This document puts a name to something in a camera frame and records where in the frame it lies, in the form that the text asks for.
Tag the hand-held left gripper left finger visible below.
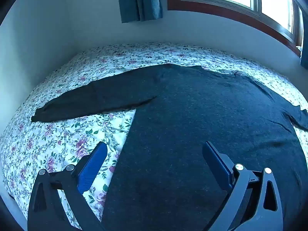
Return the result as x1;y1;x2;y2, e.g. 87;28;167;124
27;141;108;231

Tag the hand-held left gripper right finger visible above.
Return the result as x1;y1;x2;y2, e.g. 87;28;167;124
202;141;284;231

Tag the dark grey sweater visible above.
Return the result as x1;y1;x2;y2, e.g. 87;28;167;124
31;64;308;231

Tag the floral bedsheet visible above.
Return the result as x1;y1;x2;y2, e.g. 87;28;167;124
0;42;308;222

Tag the blue curtain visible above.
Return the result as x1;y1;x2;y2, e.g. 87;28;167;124
116;0;163;23
300;50;308;70

